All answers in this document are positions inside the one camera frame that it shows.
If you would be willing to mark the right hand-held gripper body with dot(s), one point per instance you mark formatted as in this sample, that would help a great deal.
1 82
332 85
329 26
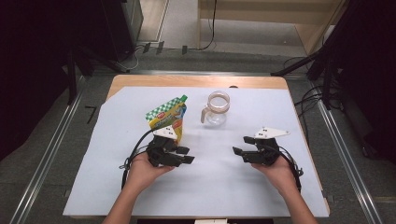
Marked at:
266 152

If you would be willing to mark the yellow spout pouch green cap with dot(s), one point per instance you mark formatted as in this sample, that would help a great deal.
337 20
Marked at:
169 116

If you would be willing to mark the black metal stand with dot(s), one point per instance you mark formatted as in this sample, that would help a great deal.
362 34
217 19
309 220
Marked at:
327 62
73 77

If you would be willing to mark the clear glass pitcher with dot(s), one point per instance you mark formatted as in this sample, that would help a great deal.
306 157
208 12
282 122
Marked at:
217 109

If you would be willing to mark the black curtain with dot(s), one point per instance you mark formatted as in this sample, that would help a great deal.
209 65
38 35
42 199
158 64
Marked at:
376 77
31 62

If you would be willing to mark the black cabinet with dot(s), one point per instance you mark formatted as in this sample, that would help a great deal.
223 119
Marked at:
120 28

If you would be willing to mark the light wooden shelf unit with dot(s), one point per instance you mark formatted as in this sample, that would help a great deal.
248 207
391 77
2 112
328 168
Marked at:
311 18

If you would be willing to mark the person's left hand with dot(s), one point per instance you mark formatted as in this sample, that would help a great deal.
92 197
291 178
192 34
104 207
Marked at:
140 171

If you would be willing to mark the person's right hand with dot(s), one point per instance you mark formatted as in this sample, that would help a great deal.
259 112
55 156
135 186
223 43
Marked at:
280 174

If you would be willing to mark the metal floor rail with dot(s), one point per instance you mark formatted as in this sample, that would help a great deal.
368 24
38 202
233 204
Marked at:
345 161
46 161

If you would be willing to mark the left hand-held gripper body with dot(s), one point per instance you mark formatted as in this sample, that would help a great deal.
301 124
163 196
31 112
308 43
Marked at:
162 155

